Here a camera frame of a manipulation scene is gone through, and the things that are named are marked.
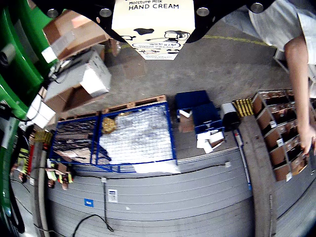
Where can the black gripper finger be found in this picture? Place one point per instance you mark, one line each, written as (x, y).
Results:
(217, 8)
(86, 7)

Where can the cow print hand cream box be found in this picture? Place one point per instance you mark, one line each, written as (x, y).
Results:
(153, 19)

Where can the dark handheld scanner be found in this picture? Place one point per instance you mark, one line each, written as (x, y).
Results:
(313, 158)

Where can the open cardboard box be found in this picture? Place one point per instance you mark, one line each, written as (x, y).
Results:
(79, 37)

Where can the tall white product box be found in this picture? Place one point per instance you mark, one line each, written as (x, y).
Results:
(49, 54)

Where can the cardboard box with white flaps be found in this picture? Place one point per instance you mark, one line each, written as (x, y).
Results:
(96, 79)

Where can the cardboard pigeonhole rack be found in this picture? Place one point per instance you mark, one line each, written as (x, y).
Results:
(279, 133)

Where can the person hand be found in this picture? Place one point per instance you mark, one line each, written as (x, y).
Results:
(308, 140)

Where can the person grey t-shirt torso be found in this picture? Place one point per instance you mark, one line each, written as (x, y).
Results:
(271, 24)

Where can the green metal shelf unit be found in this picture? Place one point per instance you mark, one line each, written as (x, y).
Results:
(22, 74)

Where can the blue plastic crate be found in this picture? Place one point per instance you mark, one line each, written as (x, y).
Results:
(192, 98)
(207, 118)

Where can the yellow black striped block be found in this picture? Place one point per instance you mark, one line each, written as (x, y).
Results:
(243, 107)

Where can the white grey waste bin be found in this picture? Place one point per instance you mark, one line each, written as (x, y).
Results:
(229, 116)

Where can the wooden pallet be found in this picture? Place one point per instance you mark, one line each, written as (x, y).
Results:
(148, 100)

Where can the white open cartons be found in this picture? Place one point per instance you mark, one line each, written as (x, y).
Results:
(212, 138)

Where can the blue white pole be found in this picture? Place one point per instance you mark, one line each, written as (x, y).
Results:
(243, 160)

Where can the grey door pillar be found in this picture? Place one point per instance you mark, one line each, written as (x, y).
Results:
(259, 185)

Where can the white door notice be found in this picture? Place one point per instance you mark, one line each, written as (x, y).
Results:
(112, 195)

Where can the blue door sign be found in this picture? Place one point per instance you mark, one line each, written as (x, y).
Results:
(89, 202)

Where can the grey roller shutter door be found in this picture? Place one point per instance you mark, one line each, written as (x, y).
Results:
(172, 202)

